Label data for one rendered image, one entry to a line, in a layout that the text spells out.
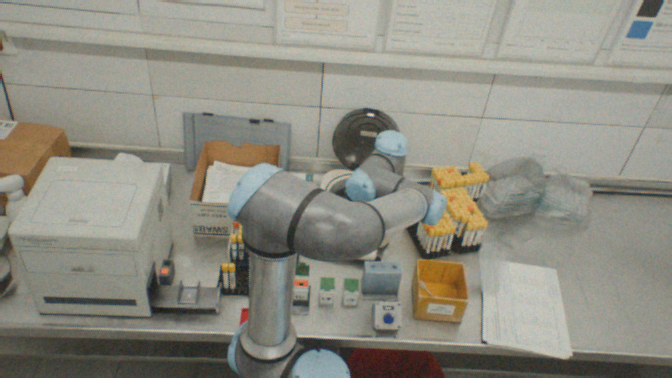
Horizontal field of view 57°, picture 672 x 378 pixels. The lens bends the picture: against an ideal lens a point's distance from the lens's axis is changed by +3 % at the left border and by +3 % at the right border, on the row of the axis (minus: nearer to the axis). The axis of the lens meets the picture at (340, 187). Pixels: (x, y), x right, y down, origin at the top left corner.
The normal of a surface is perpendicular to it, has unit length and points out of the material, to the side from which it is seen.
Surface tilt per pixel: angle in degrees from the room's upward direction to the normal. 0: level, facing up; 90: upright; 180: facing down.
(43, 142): 2
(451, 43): 94
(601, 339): 0
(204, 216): 88
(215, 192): 1
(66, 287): 90
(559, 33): 93
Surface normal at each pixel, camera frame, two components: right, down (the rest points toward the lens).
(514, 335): 0.07, -0.75
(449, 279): -0.05, 0.66
